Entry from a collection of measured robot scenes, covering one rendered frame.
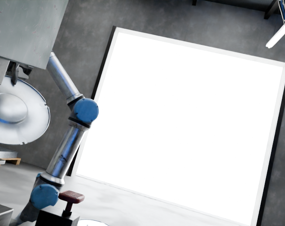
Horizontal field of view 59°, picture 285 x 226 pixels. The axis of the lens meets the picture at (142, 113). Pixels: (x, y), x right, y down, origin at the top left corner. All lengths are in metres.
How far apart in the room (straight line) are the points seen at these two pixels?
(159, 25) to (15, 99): 4.94
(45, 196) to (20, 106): 0.43
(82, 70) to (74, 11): 1.42
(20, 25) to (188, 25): 5.28
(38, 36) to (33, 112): 0.42
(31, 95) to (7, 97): 0.09
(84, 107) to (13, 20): 0.68
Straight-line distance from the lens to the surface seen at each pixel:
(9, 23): 0.58
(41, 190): 1.22
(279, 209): 5.54
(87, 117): 1.19
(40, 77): 5.99
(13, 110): 1.00
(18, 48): 0.61
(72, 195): 0.74
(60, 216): 0.75
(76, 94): 1.36
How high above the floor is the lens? 0.93
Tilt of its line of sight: 8 degrees up
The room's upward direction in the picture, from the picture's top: 15 degrees clockwise
